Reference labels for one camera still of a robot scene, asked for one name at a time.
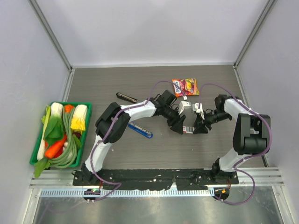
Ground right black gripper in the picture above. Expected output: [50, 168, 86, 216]
[193, 110, 232, 134]

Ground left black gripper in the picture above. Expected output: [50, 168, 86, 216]
[162, 106, 186, 135]

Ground small staple box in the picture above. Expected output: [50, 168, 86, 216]
[183, 126, 194, 134]

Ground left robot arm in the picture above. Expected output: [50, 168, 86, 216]
[81, 90, 186, 186]

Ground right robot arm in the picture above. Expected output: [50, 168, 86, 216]
[192, 94, 271, 184]

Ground Fox's candy bag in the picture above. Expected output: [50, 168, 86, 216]
[172, 78, 199, 97]

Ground toy napa cabbage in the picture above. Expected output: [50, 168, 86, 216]
[71, 105, 88, 133]

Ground toy green beans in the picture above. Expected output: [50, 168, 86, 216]
[50, 108, 78, 169]

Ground toy bok choy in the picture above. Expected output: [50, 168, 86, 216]
[34, 102, 65, 178]

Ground toy carrot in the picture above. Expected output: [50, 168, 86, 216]
[44, 134, 67, 159]

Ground green plastic tray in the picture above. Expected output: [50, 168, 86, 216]
[29, 102, 92, 168]

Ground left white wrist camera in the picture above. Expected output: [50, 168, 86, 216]
[178, 100, 192, 115]

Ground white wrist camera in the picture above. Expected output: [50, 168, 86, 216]
[192, 103, 205, 119]
[178, 100, 192, 115]

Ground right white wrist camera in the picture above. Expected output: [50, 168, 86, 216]
[192, 103, 205, 119]

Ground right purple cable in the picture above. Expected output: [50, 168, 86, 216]
[198, 83, 273, 168]

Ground purple cable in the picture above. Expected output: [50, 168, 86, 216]
[198, 83, 273, 168]
[90, 80, 187, 189]

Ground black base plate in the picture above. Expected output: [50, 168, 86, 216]
[72, 168, 239, 191]

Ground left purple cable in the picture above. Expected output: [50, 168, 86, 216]
[90, 80, 187, 189]

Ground slotted cable duct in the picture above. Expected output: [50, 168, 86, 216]
[40, 188, 214, 197]

